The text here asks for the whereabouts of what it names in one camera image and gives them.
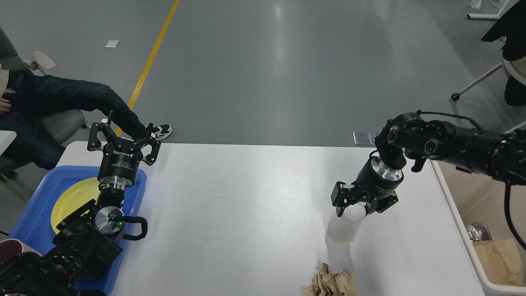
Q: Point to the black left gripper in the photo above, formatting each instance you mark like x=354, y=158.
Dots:
x=119, y=164

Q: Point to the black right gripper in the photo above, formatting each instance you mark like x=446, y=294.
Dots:
x=375, y=186

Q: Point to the white paper cup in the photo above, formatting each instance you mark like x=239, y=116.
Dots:
x=344, y=229

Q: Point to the yellow plastic plate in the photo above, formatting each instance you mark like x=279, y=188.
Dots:
x=73, y=198

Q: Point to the brown paper ball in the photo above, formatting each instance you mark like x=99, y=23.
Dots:
x=331, y=283

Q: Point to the brown paper bag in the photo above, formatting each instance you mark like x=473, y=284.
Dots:
x=501, y=261

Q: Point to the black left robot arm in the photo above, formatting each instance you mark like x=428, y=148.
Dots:
x=88, y=239

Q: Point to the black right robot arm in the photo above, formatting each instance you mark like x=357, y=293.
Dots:
x=408, y=136

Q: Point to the grey office chair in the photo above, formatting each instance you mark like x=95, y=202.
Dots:
x=61, y=125

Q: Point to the metal floor socket cover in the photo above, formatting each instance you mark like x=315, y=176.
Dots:
x=364, y=138

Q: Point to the seated person beige sweater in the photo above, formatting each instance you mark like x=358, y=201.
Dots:
x=25, y=98

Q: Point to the blue plastic tray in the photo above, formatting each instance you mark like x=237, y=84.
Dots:
x=34, y=226

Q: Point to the white desk corner left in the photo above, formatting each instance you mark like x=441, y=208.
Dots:
x=6, y=138

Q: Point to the beige plastic waste bin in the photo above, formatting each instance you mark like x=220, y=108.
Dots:
x=477, y=198

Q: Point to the foil ball in bin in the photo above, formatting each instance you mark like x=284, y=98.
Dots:
x=478, y=231

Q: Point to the pink mug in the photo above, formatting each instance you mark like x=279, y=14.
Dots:
x=11, y=247

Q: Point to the white chair with black jacket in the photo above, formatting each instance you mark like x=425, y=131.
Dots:
x=511, y=26

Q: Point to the white table leg base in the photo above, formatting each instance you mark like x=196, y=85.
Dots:
x=501, y=5

